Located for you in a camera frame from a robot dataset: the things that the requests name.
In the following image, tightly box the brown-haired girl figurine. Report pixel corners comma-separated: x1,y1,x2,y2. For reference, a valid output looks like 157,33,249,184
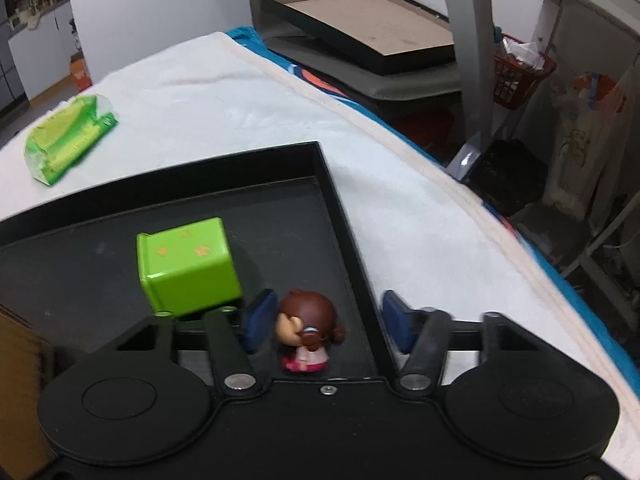
274,289,345,374

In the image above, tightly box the green square tin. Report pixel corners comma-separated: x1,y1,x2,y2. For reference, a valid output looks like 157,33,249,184
137,217,243,318

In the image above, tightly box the black shallow tray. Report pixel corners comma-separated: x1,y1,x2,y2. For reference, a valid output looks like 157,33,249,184
1,142,396,379

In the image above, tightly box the white table cloth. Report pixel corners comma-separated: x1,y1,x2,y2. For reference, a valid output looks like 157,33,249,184
1,29,639,479

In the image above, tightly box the green tissue pack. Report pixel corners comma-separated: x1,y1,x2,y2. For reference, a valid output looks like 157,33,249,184
24,94,118,186

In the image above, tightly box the brown cardboard box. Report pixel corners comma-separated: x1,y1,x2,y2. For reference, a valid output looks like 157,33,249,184
0,308,53,479

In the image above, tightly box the red basket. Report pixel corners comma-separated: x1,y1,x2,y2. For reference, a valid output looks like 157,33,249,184
494,34,556,110

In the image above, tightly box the orange carton on floor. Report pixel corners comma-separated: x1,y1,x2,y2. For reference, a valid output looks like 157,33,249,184
70,51,92,92

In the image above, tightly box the grey metal shelf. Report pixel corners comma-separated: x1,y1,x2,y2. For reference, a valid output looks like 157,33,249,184
433,0,640,321

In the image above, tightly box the white kitchen cabinet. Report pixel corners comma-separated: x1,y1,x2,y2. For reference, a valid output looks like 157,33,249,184
9,0,78,101

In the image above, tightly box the grey chair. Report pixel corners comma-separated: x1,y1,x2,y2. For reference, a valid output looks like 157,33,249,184
243,0,464,104

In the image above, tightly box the black picture frame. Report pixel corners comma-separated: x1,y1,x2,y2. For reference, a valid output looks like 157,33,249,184
260,0,456,75

